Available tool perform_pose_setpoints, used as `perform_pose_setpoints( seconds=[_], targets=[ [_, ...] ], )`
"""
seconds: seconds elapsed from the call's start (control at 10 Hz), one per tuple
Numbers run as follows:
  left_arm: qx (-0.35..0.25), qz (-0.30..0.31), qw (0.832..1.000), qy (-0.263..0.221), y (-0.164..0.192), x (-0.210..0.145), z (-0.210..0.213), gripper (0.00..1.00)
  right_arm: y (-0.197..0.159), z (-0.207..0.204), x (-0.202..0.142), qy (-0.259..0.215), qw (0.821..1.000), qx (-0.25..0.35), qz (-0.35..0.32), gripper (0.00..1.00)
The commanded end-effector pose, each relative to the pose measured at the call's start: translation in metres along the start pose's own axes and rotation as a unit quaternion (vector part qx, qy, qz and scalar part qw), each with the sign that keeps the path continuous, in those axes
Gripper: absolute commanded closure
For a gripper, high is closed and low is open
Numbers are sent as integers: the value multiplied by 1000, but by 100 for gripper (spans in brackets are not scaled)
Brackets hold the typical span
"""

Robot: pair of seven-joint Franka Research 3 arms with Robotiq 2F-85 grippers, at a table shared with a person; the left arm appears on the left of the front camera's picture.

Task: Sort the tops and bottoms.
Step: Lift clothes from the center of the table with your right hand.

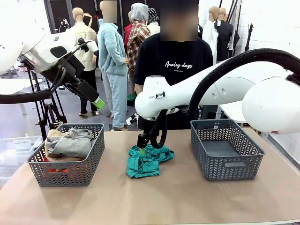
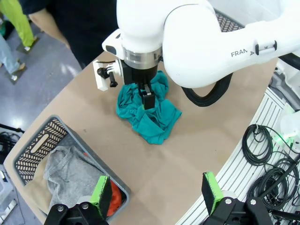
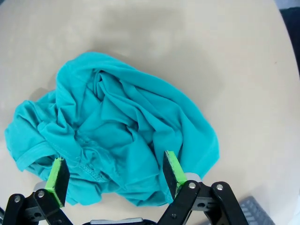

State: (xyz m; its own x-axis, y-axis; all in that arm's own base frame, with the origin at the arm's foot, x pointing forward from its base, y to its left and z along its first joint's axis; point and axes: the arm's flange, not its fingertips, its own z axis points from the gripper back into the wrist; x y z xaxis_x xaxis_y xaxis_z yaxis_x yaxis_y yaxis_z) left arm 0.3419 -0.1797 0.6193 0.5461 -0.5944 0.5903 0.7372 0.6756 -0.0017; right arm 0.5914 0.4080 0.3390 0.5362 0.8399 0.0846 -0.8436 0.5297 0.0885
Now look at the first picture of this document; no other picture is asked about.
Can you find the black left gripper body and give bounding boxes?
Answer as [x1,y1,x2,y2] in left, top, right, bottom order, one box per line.
[41,52,86,91]

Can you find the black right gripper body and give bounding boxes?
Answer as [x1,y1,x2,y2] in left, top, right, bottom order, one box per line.
[137,133,151,149]

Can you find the teal garment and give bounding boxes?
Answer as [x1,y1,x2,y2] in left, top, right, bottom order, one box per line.
[126,144,175,179]

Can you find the beige garment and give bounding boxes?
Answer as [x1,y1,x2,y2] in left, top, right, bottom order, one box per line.
[44,130,85,162]

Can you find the grey garment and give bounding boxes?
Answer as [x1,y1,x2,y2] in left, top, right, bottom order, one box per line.
[45,128,96,159]

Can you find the orange garment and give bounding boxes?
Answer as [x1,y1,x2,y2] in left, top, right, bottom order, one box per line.
[43,157,71,173]

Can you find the black tripod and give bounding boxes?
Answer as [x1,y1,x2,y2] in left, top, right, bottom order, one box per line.
[20,60,68,141]

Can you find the mannequin in cream shirt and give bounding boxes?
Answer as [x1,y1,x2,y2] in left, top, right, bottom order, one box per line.
[65,7,99,117]

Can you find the mannequin in light blue fleece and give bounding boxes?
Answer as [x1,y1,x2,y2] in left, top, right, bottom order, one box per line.
[97,0,130,132]

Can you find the small white desk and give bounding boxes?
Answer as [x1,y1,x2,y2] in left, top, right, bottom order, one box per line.
[0,78,44,115]

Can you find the mannequin in red top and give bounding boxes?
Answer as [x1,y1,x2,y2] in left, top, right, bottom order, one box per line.
[123,10,133,51]

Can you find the black storage bin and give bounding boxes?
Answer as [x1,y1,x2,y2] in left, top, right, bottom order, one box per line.
[201,105,220,120]

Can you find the mannequin in plaid hooded shirt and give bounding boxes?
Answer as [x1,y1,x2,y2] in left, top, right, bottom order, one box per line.
[126,2,152,94]

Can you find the grey plastic lattice basket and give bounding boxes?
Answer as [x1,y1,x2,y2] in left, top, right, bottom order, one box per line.
[190,119,266,182]
[27,123,105,188]

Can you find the clear plastic storage box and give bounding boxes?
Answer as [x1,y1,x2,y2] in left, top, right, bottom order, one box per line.
[0,135,43,188]

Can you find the person in black T-shirt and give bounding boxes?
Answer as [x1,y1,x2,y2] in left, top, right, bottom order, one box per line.
[133,0,214,131]

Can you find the mannequin with patterned headscarf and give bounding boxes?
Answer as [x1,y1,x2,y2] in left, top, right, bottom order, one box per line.
[147,7,161,36]

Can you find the mannequin in white shirt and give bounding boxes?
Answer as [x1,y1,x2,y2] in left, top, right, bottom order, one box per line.
[202,6,220,65]

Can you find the mannequin in black shirt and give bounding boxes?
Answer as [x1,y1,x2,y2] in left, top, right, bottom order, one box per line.
[214,7,240,61]

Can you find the black leaning poles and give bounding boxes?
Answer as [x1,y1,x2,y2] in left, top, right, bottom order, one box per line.
[228,0,242,58]

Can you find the black light stand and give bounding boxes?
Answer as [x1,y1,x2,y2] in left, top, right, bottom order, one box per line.
[244,22,255,52]

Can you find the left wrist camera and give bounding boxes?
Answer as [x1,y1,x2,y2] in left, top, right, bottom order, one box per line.
[77,37,99,53]

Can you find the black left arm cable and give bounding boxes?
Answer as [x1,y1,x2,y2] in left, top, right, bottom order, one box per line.
[0,41,91,105]

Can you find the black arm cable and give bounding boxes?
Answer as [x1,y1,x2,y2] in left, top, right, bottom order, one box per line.
[150,48,300,150]
[0,41,91,105]

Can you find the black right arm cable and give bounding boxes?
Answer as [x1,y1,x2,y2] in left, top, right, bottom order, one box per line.
[150,48,300,150]

